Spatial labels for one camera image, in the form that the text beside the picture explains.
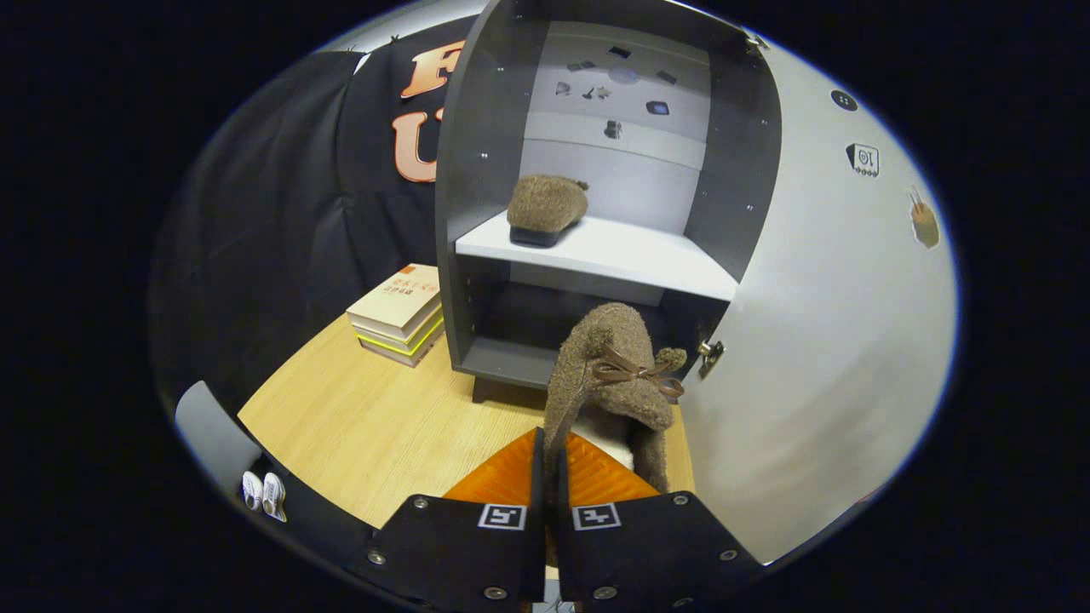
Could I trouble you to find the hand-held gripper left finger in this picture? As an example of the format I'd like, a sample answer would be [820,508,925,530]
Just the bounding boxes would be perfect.
[366,427,548,613]

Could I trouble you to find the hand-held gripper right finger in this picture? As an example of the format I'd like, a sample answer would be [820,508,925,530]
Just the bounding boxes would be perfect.
[552,433,765,613]

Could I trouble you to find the brown fuzzy shoe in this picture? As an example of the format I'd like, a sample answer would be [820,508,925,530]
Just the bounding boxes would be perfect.
[543,302,689,499]
[508,175,590,249]

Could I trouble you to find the beige shoe cabinet door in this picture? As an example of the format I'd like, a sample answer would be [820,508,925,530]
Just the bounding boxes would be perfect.
[681,38,959,564]

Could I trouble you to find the dark grey shoe cabinet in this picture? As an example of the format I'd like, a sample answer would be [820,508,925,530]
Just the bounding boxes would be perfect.
[434,0,783,403]

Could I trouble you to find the white cabinet shelf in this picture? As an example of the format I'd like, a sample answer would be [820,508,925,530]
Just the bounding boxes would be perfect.
[456,209,738,303]

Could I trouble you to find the pink edged book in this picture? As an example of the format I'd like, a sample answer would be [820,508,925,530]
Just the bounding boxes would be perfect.
[362,330,447,369]

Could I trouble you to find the yellow edged book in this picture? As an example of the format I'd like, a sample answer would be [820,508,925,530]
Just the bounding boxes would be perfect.
[353,317,446,356]

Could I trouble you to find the grey chair backrest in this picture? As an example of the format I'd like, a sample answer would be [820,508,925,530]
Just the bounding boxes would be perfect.
[175,381,261,496]

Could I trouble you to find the black backdrop cloth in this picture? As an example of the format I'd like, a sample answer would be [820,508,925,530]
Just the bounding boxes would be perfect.
[149,38,491,418]

